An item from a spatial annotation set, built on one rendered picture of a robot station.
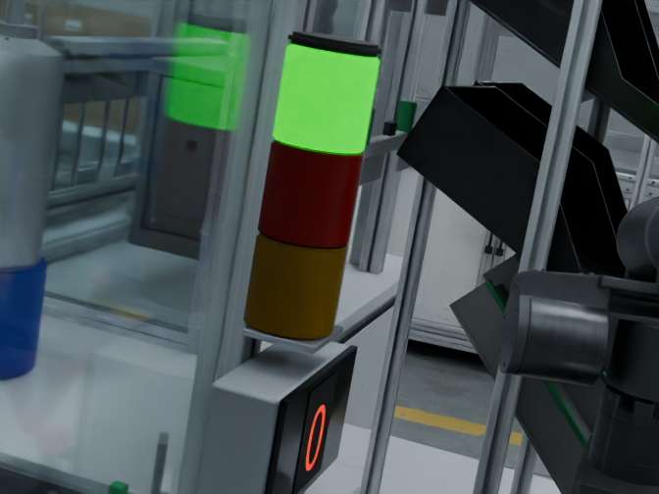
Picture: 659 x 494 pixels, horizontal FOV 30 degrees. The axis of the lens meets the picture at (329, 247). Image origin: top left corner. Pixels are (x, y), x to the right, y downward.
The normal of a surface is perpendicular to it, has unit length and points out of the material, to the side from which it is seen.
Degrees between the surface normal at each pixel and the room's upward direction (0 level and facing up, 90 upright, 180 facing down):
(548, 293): 76
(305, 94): 90
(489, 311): 90
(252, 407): 90
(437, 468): 0
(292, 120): 90
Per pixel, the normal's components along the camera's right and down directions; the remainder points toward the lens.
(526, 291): 0.04, -0.03
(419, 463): 0.17, -0.96
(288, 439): 0.94, 0.22
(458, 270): -0.19, 0.18
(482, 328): -0.47, 0.11
